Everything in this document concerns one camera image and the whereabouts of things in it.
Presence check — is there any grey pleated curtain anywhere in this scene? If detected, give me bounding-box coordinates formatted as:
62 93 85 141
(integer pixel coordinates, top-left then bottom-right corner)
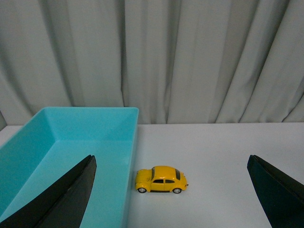
0 0 304 127

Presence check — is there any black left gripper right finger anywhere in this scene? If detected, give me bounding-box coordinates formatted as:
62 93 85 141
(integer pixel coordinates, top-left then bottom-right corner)
247 155 304 228

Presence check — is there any turquoise plastic storage bin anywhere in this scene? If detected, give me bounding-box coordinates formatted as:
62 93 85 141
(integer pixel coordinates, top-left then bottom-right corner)
0 107 139 228

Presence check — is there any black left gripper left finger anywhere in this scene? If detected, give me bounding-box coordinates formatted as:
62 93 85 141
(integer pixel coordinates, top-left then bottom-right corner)
0 155 97 228

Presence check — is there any yellow beetle toy car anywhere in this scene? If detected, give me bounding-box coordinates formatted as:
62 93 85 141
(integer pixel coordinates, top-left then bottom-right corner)
135 166 189 194

